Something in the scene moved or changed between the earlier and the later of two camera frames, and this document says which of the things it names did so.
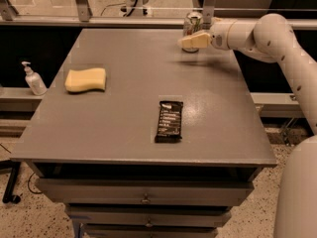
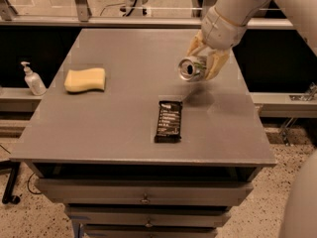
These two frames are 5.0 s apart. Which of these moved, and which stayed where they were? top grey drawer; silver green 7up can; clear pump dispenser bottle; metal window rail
Moved: silver green 7up can
Stayed: top grey drawer; metal window rail; clear pump dispenser bottle
